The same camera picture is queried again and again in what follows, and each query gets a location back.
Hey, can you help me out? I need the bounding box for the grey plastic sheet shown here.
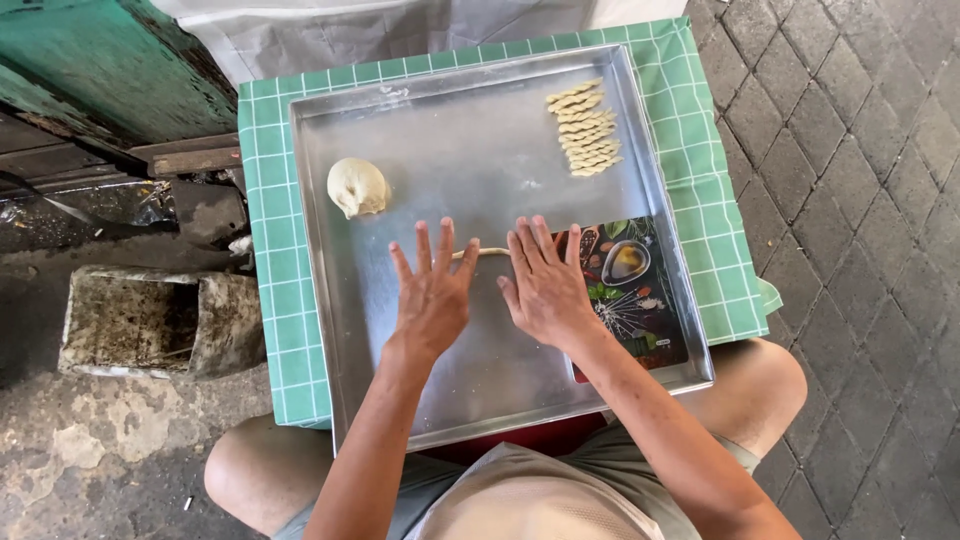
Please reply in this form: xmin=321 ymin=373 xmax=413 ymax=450
xmin=148 ymin=0 xmax=690 ymax=90

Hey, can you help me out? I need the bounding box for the ball of dough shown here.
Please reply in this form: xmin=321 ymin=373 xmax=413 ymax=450
xmin=326 ymin=156 xmax=393 ymax=220

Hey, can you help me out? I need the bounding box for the green checked tablecloth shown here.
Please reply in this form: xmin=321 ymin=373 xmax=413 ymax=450
xmin=237 ymin=16 xmax=783 ymax=430

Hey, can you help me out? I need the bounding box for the person's left hand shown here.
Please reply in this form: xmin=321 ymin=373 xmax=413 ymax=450
xmin=387 ymin=216 xmax=481 ymax=360

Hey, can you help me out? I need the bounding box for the wooden plank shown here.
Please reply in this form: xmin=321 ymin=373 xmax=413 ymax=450
xmin=148 ymin=145 xmax=243 ymax=178

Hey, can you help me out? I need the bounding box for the person's right hand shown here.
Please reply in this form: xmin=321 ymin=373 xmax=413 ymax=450
xmin=496 ymin=215 xmax=603 ymax=354

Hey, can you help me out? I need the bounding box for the square metal tray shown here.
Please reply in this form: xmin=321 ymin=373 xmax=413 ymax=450
xmin=288 ymin=42 xmax=716 ymax=456

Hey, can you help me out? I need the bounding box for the printed dark cutting board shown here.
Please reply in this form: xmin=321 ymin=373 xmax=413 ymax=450
xmin=551 ymin=216 xmax=690 ymax=384

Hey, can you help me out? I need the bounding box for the dirty concrete block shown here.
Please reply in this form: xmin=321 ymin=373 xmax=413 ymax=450
xmin=58 ymin=264 xmax=265 ymax=381

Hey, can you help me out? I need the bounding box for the row of twisted dough sticks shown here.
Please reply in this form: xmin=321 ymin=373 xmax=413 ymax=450
xmin=545 ymin=77 xmax=624 ymax=179

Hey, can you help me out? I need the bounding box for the green wooden door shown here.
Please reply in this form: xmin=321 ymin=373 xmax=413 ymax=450
xmin=0 ymin=0 xmax=240 ymax=151

